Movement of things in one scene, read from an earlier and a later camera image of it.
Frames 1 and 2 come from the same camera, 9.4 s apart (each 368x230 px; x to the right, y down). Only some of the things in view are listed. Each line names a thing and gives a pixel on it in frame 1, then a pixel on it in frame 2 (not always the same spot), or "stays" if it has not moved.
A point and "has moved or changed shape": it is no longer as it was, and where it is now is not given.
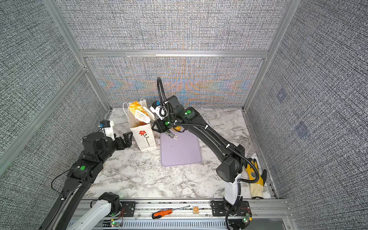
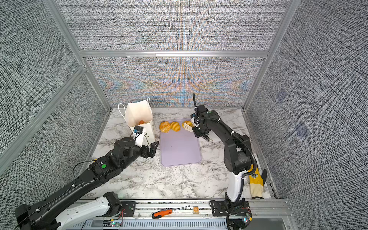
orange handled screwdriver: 159,214 stays
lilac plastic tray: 184,148 stays
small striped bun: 178,127 stays
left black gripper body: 119,145 → 144,152
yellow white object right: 256,188 stays
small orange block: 195,210 stays
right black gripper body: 165,125 → 199,131
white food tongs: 146,116 has moved or changed shape
